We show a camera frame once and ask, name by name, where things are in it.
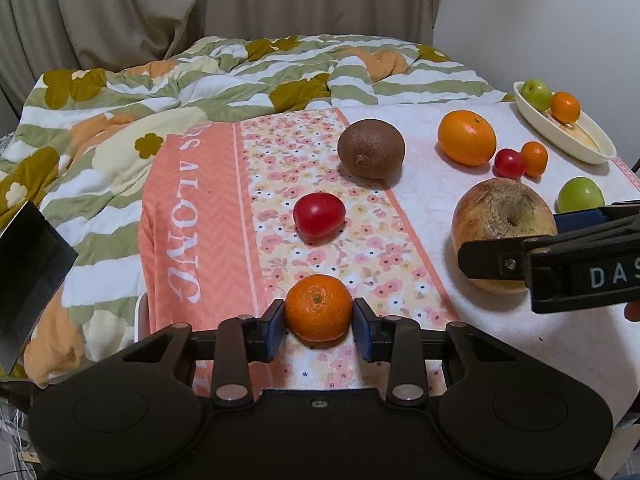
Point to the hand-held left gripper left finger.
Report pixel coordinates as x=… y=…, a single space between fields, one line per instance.
x=274 y=332

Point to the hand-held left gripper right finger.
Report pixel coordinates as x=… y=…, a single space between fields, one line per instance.
x=361 y=331

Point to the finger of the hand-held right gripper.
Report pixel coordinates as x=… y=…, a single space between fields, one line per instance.
x=575 y=221
x=490 y=260

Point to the green apple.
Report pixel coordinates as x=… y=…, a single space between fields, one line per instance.
x=536 y=94
x=580 y=194

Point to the orange mandarin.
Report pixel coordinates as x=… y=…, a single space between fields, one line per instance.
x=318 y=307

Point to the brownish yellow apple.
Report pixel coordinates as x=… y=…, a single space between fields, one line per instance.
x=500 y=210

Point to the cream oval dish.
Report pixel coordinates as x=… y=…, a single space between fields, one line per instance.
x=590 y=141

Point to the small red cherry tomato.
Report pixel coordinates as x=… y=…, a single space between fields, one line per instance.
x=509 y=164

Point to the large orange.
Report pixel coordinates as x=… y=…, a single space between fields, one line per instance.
x=466 y=137

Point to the brown kiwi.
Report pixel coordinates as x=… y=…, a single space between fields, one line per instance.
x=371 y=149

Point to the person's right hand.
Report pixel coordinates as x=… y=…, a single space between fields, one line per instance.
x=633 y=311

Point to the small orange kumquat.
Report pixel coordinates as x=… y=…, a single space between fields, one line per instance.
x=535 y=159
x=565 y=107

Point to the large red tomato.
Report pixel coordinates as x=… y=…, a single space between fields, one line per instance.
x=319 y=215

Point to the peach floral blanket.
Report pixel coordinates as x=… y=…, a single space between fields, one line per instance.
x=200 y=210

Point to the black flat panel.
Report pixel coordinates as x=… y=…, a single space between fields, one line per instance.
x=30 y=275

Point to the green striped flower quilt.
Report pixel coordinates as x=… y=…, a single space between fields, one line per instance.
x=125 y=90

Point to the beige curtain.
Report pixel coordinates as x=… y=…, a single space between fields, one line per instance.
x=100 y=10

